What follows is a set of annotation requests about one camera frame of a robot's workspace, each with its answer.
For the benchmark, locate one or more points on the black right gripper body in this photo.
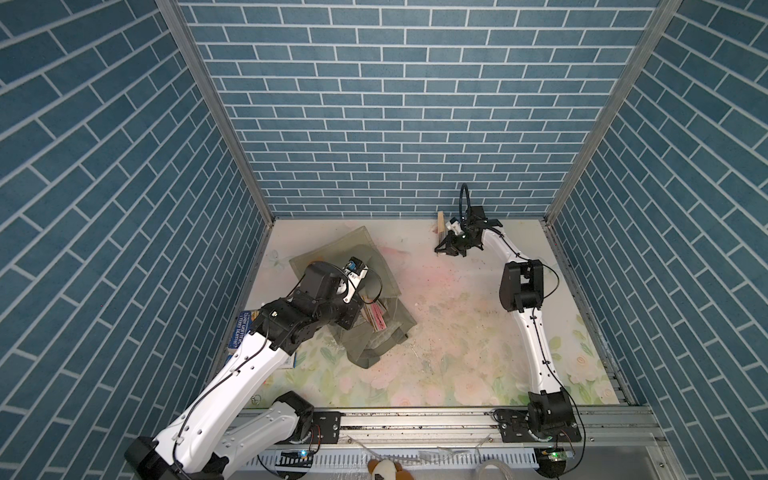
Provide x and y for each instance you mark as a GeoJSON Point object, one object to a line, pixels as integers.
{"type": "Point", "coordinates": [457, 246]}

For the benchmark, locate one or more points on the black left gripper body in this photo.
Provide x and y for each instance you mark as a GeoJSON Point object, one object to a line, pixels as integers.
{"type": "Point", "coordinates": [338, 310]}

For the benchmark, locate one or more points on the black patterned bamboo folding fan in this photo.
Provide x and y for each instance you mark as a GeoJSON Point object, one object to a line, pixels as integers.
{"type": "Point", "coordinates": [441, 230]}

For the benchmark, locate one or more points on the olive green canvas tote bag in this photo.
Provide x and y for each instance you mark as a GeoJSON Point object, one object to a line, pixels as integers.
{"type": "Point", "coordinates": [363, 346]}

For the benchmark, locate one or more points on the pink folding fan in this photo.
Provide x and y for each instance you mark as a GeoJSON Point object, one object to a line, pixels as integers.
{"type": "Point", "coordinates": [375, 314]}

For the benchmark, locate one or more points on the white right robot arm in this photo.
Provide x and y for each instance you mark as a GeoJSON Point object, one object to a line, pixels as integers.
{"type": "Point", "coordinates": [522, 294]}

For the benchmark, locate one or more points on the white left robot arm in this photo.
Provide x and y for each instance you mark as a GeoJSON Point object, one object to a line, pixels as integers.
{"type": "Point", "coordinates": [202, 442]}

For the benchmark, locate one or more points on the blue illustrated book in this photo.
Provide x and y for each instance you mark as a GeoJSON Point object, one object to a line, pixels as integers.
{"type": "Point", "coordinates": [240, 330]}

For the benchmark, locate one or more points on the brown plush toy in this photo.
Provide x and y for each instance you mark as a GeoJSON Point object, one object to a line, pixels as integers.
{"type": "Point", "coordinates": [387, 470]}

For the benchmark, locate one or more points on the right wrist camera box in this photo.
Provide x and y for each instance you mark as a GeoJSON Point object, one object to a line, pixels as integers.
{"type": "Point", "coordinates": [454, 226]}

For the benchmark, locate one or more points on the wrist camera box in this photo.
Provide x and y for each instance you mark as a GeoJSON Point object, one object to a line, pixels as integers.
{"type": "Point", "coordinates": [454, 226]}
{"type": "Point", "coordinates": [354, 273]}

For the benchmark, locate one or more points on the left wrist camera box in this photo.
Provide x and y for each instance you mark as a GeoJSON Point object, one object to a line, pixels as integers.
{"type": "Point", "coordinates": [354, 273]}

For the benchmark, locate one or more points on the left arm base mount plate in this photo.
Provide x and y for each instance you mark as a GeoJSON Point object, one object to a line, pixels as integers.
{"type": "Point", "coordinates": [322, 428]}

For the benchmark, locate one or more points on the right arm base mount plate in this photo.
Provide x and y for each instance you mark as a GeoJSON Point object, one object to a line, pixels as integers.
{"type": "Point", "coordinates": [517, 426]}

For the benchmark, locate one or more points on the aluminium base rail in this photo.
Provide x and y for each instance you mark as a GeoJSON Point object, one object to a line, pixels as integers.
{"type": "Point", "coordinates": [452, 427]}

